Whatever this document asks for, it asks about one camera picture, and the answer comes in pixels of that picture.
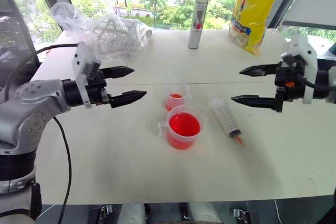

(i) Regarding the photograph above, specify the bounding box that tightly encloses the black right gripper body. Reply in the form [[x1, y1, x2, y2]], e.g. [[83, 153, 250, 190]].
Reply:
[[272, 54, 307, 113]]

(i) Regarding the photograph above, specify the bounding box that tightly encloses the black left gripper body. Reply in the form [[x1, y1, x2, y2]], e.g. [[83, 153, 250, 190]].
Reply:
[[83, 61, 113, 106]]

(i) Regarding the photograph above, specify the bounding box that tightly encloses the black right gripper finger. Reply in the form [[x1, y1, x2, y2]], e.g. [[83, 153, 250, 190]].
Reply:
[[230, 94, 277, 111], [239, 63, 279, 78]]

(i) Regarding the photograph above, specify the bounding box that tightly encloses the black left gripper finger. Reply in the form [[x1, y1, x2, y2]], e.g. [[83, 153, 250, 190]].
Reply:
[[99, 65, 135, 80], [108, 90, 148, 109]]

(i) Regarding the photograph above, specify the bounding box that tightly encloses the clear plastic syringe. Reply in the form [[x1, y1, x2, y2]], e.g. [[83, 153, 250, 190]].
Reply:
[[208, 96, 246, 148]]

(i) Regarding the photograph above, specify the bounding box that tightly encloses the small beaker with red liquid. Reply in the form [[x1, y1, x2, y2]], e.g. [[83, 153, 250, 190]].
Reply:
[[163, 82, 191, 112]]

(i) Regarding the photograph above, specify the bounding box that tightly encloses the large beaker with red liquid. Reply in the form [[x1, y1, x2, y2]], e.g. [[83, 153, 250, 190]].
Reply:
[[157, 104, 208, 151]]

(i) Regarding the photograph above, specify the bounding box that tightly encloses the yellow plastic snack bag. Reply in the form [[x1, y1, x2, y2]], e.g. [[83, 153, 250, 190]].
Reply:
[[228, 0, 283, 57]]

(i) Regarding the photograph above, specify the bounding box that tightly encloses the crumpled clear plastic bag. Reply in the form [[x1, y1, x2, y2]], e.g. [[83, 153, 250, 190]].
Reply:
[[49, 1, 153, 62]]

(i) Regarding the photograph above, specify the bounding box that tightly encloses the tall silver rectangular case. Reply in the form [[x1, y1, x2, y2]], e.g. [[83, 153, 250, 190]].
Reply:
[[187, 0, 209, 50]]

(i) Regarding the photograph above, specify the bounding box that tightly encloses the grey rounded robot leg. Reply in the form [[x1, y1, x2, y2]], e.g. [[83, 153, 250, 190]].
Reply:
[[187, 202, 224, 224], [119, 202, 146, 224]]

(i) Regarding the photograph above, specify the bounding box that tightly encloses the black stick antenna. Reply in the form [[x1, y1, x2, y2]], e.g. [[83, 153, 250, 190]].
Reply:
[[29, 181, 43, 221]]

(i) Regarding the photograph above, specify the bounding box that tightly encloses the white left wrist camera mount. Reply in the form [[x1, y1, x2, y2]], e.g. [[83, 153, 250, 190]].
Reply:
[[71, 41, 102, 110]]

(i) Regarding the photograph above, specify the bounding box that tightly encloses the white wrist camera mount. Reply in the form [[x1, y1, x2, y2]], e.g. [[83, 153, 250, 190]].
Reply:
[[71, 41, 102, 110], [280, 33, 319, 104]]

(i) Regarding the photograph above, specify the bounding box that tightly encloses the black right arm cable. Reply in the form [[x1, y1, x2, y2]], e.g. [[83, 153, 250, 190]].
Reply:
[[296, 73, 336, 90]]

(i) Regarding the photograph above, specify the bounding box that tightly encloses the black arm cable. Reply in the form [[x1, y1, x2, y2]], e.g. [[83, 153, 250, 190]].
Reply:
[[4, 42, 80, 224], [296, 73, 336, 90]]

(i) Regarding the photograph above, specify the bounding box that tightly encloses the white wire rack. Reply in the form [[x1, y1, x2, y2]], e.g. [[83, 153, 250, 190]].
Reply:
[[92, 15, 153, 60]]

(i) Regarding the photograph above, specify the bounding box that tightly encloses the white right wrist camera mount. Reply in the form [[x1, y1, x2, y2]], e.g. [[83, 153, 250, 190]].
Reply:
[[280, 33, 319, 104]]

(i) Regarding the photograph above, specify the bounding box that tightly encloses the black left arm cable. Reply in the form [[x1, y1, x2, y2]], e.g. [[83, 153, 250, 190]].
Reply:
[[4, 42, 80, 224]]

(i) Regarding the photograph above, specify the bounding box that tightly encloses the black metal frame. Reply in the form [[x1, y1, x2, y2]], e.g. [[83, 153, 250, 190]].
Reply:
[[0, 0, 40, 78]]

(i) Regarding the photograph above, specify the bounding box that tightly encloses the thin white cable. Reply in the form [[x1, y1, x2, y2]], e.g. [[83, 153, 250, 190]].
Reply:
[[274, 198, 285, 224]]

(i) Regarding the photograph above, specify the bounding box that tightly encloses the black strap metal buckle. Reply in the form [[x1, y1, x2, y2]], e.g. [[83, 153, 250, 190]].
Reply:
[[233, 207, 261, 224], [87, 204, 114, 224]]

